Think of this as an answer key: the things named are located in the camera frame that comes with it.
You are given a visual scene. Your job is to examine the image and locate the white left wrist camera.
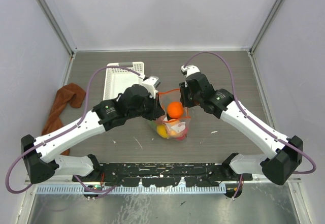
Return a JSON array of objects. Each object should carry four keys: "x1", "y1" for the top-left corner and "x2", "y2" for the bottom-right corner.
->
[{"x1": 141, "y1": 76, "x2": 160, "y2": 99}]

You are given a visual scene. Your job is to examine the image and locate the orange fruit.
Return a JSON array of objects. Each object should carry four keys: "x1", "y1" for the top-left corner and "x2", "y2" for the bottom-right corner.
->
[{"x1": 167, "y1": 102, "x2": 184, "y2": 119}]

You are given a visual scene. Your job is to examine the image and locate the aluminium frame post left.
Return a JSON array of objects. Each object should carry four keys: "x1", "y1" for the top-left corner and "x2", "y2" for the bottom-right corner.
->
[{"x1": 25, "y1": 0, "x2": 78, "y2": 57}]

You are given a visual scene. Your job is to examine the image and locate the aluminium frame post right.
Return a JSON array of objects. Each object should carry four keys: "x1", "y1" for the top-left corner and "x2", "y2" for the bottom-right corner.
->
[{"x1": 249, "y1": 0, "x2": 285, "y2": 55}]

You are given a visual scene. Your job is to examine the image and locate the white perforated plastic basket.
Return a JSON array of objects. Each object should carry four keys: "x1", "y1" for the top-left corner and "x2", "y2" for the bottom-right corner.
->
[{"x1": 103, "y1": 61, "x2": 145, "y2": 100}]

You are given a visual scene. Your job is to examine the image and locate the aluminium frame post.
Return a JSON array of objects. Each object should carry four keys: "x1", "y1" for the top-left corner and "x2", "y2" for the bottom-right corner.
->
[
  {"x1": 25, "y1": 0, "x2": 78, "y2": 57},
  {"x1": 249, "y1": 0, "x2": 285, "y2": 55}
]

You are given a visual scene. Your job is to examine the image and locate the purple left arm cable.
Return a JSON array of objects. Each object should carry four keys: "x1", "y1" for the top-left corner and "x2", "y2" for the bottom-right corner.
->
[{"x1": 5, "y1": 66, "x2": 144, "y2": 199}]

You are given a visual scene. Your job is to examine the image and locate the peach fruit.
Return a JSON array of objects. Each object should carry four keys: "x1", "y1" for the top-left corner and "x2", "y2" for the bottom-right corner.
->
[{"x1": 167, "y1": 129, "x2": 180, "y2": 138}]

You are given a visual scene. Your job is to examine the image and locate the brown cloth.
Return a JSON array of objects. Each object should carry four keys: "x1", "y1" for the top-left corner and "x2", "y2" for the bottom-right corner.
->
[{"x1": 41, "y1": 82, "x2": 86, "y2": 156}]

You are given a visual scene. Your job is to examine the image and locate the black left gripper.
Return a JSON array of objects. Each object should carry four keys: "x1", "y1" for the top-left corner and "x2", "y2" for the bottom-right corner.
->
[{"x1": 127, "y1": 91, "x2": 165, "y2": 121}]

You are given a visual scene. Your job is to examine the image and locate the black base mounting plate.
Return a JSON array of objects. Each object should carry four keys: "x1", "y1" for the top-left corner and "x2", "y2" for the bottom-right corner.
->
[{"x1": 80, "y1": 163, "x2": 240, "y2": 187}]

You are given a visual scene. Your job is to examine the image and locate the slotted cable duct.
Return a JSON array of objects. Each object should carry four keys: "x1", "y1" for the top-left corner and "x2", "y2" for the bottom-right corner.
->
[{"x1": 36, "y1": 184, "x2": 226, "y2": 195}]

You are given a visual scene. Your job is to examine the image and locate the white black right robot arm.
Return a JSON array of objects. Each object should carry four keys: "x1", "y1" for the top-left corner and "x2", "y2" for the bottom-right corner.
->
[{"x1": 180, "y1": 72, "x2": 303, "y2": 185}]

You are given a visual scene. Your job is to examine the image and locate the clear orange zip bag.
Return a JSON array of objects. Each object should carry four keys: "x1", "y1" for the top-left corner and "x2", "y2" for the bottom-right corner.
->
[{"x1": 154, "y1": 88, "x2": 191, "y2": 140}]

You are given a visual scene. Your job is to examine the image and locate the green striped ball fruit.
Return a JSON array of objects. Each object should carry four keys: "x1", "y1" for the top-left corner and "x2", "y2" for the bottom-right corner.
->
[{"x1": 149, "y1": 121, "x2": 157, "y2": 130}]

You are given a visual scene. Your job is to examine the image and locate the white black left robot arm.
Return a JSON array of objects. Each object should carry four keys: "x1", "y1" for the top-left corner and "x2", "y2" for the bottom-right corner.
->
[{"x1": 21, "y1": 84, "x2": 165, "y2": 184}]

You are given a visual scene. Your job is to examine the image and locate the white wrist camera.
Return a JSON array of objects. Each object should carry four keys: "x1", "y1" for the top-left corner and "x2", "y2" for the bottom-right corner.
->
[
  {"x1": 180, "y1": 65, "x2": 200, "y2": 78},
  {"x1": 141, "y1": 76, "x2": 160, "y2": 99}
]

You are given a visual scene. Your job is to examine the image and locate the yellow lemon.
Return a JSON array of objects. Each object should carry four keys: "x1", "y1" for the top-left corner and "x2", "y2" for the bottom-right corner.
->
[{"x1": 156, "y1": 124, "x2": 169, "y2": 139}]

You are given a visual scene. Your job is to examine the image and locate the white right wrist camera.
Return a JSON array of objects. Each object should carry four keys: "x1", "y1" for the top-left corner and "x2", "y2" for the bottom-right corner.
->
[{"x1": 180, "y1": 65, "x2": 200, "y2": 78}]

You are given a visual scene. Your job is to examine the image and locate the red apple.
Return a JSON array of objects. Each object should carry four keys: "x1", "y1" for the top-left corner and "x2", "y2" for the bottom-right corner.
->
[{"x1": 176, "y1": 129, "x2": 188, "y2": 141}]

